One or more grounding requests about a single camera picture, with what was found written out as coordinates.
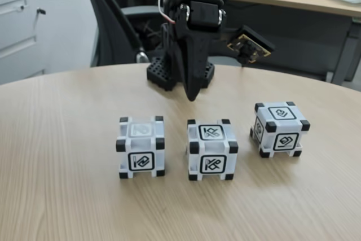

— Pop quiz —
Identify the white cube crossed print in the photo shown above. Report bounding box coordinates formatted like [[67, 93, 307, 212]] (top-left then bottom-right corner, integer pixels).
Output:
[[186, 119, 239, 182]]

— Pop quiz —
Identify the white cube layered print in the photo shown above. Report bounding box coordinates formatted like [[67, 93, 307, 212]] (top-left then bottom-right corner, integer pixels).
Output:
[[249, 101, 311, 159]]

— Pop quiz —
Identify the dark office chair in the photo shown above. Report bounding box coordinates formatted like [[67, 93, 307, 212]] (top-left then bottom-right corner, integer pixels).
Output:
[[76, 0, 170, 68]]

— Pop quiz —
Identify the wooden office desk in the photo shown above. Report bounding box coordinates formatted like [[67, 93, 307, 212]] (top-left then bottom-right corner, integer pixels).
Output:
[[103, 0, 361, 85]]

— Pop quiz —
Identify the white cube zigzag print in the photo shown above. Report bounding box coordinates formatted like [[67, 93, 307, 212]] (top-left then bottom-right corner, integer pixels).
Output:
[[115, 115, 166, 180]]

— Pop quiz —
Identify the white drawer cabinet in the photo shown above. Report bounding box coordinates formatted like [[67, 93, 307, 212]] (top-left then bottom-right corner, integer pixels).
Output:
[[0, 0, 99, 85]]

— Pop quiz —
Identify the white and red cable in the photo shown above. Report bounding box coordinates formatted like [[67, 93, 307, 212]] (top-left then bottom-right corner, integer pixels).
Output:
[[157, 0, 177, 26]]

